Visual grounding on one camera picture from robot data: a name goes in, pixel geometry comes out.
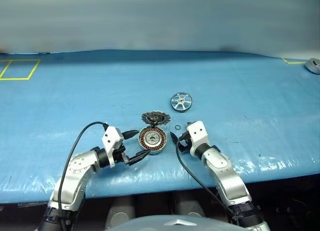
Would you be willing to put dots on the dark grey rounded shape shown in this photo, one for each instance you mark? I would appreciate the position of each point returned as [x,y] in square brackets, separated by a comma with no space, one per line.
[121,211]
[190,206]

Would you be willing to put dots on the silver motor housing copper windings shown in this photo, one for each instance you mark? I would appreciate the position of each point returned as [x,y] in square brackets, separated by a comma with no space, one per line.
[152,138]

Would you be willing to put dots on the blue plastic table cover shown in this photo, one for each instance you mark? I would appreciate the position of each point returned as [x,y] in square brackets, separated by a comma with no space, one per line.
[75,91]

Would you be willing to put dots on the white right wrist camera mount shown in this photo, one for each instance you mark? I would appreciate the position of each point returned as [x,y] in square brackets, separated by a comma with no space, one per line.
[198,133]

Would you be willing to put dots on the grey robot chest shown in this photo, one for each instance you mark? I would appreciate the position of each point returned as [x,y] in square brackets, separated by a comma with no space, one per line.
[155,224]

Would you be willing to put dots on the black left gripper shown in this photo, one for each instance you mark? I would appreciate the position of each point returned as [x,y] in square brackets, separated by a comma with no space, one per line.
[120,156]

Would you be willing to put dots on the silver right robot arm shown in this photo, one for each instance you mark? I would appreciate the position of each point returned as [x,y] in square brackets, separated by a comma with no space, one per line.
[225,171]

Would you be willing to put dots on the black toothed motor lid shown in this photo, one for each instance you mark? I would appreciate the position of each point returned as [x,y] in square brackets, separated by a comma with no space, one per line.
[155,117]

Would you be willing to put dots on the silver spoked rotor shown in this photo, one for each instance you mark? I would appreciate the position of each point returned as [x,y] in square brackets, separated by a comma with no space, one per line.
[180,100]

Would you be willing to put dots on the grey tape roll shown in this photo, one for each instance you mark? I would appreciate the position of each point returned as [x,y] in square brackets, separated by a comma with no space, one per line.
[311,67]

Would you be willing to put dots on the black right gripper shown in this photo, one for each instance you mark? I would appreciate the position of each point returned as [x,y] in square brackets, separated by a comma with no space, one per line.
[185,142]

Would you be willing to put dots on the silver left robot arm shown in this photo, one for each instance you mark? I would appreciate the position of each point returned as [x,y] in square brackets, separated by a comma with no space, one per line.
[75,171]

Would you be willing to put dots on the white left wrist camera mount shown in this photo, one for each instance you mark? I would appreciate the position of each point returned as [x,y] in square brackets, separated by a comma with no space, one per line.
[111,138]

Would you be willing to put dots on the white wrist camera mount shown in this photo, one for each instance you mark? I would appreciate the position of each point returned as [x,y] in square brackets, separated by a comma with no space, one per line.
[198,133]
[111,138]

